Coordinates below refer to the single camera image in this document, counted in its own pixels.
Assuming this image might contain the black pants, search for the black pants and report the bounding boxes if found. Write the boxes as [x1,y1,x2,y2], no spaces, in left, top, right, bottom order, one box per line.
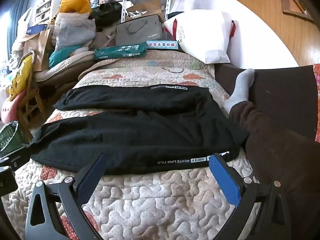
[29,84,250,176]

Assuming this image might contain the brown paper bag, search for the brown paper bag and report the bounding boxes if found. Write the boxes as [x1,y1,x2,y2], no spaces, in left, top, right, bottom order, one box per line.
[23,27,55,72]

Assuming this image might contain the white bag with red handles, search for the white bag with red handles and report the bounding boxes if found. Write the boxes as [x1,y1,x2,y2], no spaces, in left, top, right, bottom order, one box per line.
[164,9,237,64]

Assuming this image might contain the teal cloth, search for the teal cloth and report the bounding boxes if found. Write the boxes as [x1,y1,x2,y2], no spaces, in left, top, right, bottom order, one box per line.
[49,45,83,68]

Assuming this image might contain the beige seat cushion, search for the beige seat cushion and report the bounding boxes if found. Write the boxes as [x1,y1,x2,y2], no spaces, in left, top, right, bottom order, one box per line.
[34,51,95,83]

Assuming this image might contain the yellow plush cushion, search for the yellow plush cushion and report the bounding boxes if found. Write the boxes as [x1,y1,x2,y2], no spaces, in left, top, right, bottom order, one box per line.
[9,54,34,98]

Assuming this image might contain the green woven basket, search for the green woven basket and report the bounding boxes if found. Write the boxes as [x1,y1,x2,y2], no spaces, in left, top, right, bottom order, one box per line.
[0,121,28,153]

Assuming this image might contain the yellow plastic bag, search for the yellow plastic bag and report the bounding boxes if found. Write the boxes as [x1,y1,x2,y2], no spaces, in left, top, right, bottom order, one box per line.
[59,0,92,14]

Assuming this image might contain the blue curtain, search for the blue curtain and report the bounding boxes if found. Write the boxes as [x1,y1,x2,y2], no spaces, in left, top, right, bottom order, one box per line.
[6,0,33,58]

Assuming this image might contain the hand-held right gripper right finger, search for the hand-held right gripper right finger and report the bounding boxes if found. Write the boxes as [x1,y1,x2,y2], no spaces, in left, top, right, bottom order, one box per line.
[209,153,292,240]

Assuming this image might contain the white metal shelf rack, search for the white metal shelf rack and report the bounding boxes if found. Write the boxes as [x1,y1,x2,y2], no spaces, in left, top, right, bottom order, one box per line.
[121,0,186,26]

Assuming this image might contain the person's leg in brown trousers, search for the person's leg in brown trousers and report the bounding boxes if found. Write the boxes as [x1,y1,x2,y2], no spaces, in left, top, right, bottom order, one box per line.
[229,100,320,240]

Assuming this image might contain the quilted patchwork blanket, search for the quilted patchwork blanket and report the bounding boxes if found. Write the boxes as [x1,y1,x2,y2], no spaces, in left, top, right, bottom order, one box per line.
[0,50,260,240]

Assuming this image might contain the light blue flat box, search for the light blue flat box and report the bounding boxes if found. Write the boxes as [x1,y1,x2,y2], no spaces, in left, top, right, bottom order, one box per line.
[146,40,178,50]

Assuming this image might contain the pink patterned cloth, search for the pink patterned cloth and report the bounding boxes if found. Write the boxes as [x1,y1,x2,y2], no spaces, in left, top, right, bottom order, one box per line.
[312,64,320,143]

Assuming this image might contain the dark brown cloth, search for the dark brown cloth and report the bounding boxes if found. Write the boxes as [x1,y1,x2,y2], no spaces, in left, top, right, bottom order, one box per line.
[214,64,316,140]

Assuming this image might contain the black cloth bag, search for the black cloth bag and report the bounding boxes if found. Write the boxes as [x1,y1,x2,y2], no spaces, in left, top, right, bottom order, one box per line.
[89,1,123,27]

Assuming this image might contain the person's grey sock foot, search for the person's grey sock foot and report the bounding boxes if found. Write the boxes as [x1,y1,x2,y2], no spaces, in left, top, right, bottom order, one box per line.
[224,68,256,117]

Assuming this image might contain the green cardboard box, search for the green cardboard box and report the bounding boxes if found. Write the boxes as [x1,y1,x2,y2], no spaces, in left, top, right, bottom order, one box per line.
[94,42,147,60]

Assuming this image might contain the white plastic bags pile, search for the white plastic bags pile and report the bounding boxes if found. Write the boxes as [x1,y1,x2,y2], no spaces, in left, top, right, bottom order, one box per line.
[54,12,97,50]

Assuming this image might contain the wooden chair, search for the wooden chair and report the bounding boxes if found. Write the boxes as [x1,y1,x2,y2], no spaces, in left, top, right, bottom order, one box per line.
[15,80,62,137]

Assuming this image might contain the white wall shelf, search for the white wall shelf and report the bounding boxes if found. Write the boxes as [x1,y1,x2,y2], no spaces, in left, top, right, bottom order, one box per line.
[34,0,61,23]

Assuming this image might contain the grey laptop bag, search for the grey laptop bag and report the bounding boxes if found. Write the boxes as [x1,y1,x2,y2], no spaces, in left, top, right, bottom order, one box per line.
[115,14,167,46]

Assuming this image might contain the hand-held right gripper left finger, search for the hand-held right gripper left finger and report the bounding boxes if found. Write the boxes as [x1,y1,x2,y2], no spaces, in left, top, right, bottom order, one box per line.
[25,152,107,240]

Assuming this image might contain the pink cushion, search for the pink cushion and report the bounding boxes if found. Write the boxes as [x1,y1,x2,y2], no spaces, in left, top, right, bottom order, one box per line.
[1,90,25,124]

